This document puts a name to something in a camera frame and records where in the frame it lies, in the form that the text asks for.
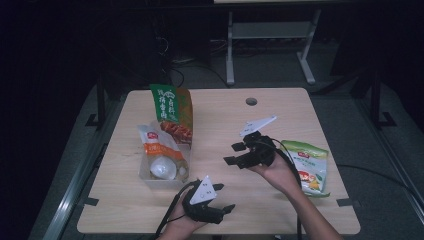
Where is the tangle of black cables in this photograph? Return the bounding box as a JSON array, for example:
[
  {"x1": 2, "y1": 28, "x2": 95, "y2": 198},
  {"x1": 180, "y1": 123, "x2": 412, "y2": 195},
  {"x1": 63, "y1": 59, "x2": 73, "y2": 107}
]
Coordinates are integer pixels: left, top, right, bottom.
[{"x1": 159, "y1": 35, "x2": 232, "y2": 90}]

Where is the right hand-held gripper cable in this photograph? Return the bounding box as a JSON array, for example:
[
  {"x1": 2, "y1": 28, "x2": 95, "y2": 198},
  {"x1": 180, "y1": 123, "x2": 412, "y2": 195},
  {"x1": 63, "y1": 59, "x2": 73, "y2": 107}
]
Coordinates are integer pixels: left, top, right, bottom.
[{"x1": 263, "y1": 137, "x2": 304, "y2": 240}]

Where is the clear plastic container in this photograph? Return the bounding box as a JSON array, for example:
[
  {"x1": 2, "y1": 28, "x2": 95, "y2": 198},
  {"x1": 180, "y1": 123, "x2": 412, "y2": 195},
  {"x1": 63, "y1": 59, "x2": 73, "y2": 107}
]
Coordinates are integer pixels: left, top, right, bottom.
[{"x1": 138, "y1": 119, "x2": 193, "y2": 190}]

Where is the white and green packet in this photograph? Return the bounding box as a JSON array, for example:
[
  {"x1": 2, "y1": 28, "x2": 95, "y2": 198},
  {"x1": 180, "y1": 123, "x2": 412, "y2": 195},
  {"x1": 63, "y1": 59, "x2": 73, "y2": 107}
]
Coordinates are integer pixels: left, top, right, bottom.
[{"x1": 280, "y1": 139, "x2": 331, "y2": 198}]

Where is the white metal table frame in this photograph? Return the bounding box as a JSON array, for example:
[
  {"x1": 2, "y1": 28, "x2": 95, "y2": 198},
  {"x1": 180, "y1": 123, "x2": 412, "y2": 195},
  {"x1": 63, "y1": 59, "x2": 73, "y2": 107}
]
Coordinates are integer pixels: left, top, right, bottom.
[{"x1": 225, "y1": 9, "x2": 322, "y2": 86}]

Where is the green and red seasoning packet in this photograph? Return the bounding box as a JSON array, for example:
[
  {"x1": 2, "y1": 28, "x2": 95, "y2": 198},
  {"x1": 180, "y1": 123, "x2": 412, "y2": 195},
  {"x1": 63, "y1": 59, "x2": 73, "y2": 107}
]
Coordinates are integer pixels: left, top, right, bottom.
[{"x1": 149, "y1": 83, "x2": 194, "y2": 146}]

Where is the black metal stand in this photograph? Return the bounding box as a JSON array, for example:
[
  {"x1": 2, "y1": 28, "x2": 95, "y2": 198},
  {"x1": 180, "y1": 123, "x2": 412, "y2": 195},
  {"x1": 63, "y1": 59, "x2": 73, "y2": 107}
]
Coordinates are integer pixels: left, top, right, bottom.
[
  {"x1": 369, "y1": 71, "x2": 398, "y2": 130},
  {"x1": 85, "y1": 74, "x2": 108, "y2": 130}
]

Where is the black floor cable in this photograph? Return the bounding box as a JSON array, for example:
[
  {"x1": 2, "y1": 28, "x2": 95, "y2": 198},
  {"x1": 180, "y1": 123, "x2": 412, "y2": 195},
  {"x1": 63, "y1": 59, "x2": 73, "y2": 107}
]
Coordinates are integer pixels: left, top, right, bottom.
[{"x1": 336, "y1": 164, "x2": 424, "y2": 202}]

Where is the hand-held gripper cable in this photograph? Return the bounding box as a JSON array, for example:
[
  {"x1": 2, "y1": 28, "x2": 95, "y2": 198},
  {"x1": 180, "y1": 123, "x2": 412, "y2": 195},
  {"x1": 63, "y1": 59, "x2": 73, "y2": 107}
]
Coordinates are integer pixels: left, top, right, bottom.
[
  {"x1": 154, "y1": 179, "x2": 201, "y2": 240},
  {"x1": 263, "y1": 137, "x2": 304, "y2": 240}
]

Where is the left hand-held gripper cable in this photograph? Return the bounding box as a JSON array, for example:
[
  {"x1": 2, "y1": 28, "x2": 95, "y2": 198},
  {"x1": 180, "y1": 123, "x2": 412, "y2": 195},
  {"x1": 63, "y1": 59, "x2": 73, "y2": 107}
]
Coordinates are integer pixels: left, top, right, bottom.
[{"x1": 154, "y1": 179, "x2": 201, "y2": 240}]

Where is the person's left hand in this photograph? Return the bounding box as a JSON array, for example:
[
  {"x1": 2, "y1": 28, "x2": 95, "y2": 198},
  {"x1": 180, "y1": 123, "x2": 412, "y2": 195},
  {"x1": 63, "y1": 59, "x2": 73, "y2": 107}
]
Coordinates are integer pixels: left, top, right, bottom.
[{"x1": 159, "y1": 199, "x2": 209, "y2": 240}]

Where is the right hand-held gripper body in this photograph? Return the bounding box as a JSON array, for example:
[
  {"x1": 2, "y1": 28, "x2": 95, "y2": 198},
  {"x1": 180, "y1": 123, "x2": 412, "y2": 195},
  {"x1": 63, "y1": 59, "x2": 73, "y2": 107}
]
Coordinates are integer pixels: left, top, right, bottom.
[{"x1": 237, "y1": 115, "x2": 278, "y2": 169}]

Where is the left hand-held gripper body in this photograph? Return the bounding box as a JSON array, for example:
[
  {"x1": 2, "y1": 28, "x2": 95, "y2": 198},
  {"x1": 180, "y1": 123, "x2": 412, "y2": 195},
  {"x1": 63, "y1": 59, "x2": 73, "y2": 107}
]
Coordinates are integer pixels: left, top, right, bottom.
[{"x1": 181, "y1": 175, "x2": 226, "y2": 225}]

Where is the person's right hand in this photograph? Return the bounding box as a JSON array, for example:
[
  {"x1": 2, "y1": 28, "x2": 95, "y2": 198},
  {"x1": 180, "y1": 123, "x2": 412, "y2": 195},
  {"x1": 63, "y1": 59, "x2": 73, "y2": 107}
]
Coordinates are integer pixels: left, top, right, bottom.
[{"x1": 248, "y1": 154, "x2": 303, "y2": 198}]

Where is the white and orange packet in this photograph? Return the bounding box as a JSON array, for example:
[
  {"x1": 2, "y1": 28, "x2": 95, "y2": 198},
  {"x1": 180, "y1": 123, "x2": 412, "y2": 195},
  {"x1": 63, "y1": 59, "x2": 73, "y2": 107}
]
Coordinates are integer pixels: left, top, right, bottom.
[{"x1": 137, "y1": 123, "x2": 190, "y2": 181}]

